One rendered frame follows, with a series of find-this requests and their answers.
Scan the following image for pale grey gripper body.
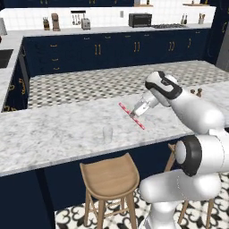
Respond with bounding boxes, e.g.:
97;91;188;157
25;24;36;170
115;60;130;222
131;99;150;118

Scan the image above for red white striped straw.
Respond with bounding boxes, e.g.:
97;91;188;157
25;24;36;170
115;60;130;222
118;102;147;131

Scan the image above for wooden bar stool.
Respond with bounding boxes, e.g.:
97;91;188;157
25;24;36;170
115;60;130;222
79;152;140;229
164;142;216;226

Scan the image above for dark blue base cupboards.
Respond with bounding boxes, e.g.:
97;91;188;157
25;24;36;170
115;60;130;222
22;28;211;79

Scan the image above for black hob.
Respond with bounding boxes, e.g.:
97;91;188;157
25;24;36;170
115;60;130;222
151;23;189;30

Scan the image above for black toaster oven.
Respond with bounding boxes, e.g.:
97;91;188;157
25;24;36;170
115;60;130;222
128;13;153;29

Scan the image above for grey fridge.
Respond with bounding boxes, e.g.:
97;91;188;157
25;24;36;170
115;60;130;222
215;38;229;73

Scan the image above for silver toaster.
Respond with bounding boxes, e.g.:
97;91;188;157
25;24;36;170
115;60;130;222
81;17;91;30

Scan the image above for pot with wooden tools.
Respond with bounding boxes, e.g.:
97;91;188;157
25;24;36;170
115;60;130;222
198;13;207;25

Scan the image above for dark blue tall cupboard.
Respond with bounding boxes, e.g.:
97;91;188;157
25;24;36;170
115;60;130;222
200;0;229;65

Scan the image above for dark blue side cupboards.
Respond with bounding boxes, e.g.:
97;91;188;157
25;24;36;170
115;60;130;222
1;44;30;113

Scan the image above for knife block with knives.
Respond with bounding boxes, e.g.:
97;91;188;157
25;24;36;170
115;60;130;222
42;16;51;31

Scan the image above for black sink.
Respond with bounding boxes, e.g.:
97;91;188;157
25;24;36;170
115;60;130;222
0;48;14;70

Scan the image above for dark blue island base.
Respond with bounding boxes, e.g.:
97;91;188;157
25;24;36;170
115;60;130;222
0;137;182;229

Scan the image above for white lamp shade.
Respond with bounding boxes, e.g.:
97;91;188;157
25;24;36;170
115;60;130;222
0;17;8;37

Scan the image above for wooden wall shelf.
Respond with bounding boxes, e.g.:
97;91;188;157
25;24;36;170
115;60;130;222
132;0;155;8
182;0;203;7

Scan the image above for rail with hanging tools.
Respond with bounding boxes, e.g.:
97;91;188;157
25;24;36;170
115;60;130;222
70;10;87;26

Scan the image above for dark blue wall cupboards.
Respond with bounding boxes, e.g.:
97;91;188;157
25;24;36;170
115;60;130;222
0;0;135;9

